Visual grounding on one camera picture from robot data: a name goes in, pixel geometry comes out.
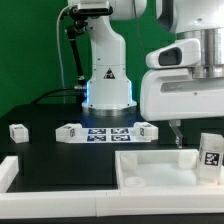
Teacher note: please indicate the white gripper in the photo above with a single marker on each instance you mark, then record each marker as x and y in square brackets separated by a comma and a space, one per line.
[173, 94]

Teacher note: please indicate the white square table top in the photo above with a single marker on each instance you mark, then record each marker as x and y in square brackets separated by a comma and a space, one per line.
[147, 171]

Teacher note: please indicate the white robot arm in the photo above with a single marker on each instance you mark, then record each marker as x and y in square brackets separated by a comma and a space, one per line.
[199, 46]

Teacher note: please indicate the fiducial marker sheet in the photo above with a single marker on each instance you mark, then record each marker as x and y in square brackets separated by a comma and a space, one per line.
[107, 135]

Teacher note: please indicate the white U-shaped fence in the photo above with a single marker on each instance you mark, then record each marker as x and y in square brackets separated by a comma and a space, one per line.
[54, 204]

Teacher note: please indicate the black camera on mount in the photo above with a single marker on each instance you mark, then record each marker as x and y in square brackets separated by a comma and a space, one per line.
[80, 14]

